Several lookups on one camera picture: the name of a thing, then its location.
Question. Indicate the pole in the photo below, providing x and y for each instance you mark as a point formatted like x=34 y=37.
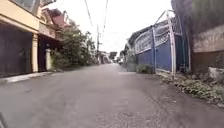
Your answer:
x=97 y=43

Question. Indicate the weedy verge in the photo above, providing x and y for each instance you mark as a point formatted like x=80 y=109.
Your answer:
x=193 y=86

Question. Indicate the grey asphalt road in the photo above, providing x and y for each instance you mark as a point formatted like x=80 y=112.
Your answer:
x=100 y=96

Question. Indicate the red-roofed house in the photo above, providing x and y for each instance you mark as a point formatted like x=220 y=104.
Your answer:
x=56 y=20

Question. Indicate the yellow building with dark gate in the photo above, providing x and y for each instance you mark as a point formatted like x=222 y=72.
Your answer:
x=16 y=15

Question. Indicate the green bushy trees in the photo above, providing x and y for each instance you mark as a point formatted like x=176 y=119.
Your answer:
x=75 y=46

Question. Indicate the pale concrete pavement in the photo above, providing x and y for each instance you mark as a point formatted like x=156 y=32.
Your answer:
x=23 y=77

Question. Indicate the blue and white gate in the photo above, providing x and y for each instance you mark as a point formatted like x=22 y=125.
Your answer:
x=163 y=56

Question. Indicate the grey concrete wall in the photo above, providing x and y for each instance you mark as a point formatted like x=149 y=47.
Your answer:
x=206 y=40

